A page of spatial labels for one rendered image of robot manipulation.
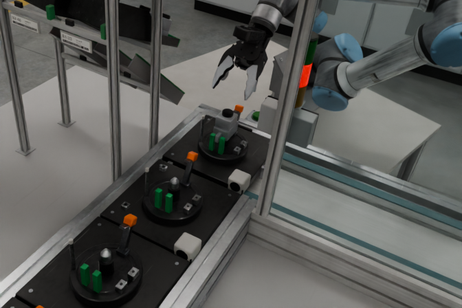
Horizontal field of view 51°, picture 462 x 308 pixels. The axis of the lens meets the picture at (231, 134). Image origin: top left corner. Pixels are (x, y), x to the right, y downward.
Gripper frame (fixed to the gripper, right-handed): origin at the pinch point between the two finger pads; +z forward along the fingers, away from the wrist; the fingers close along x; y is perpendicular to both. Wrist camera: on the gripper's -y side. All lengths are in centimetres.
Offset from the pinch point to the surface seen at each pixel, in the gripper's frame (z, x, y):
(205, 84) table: -14, 29, 53
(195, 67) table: -21, 38, 58
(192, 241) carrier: 37.1, -10.3, -9.3
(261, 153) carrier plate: 9.0, -9.9, 17.9
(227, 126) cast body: 7.8, -1.7, 5.9
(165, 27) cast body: -9.1, 22.4, -3.4
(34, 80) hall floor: -6, 189, 159
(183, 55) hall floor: -78, 129, 222
